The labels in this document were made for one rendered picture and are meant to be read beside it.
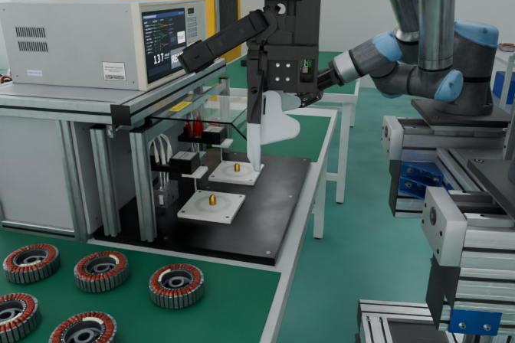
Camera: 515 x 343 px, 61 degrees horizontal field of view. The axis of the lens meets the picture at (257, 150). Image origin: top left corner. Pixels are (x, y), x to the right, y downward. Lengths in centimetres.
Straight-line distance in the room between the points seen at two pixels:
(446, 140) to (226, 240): 65
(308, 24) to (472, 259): 52
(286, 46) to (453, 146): 86
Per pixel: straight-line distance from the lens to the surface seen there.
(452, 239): 81
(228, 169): 146
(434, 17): 105
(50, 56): 123
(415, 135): 126
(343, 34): 639
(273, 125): 49
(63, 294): 104
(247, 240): 109
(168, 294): 92
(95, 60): 116
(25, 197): 126
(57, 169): 116
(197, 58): 52
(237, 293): 96
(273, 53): 50
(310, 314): 206
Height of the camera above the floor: 135
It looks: 21 degrees down
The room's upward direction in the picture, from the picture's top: straight up
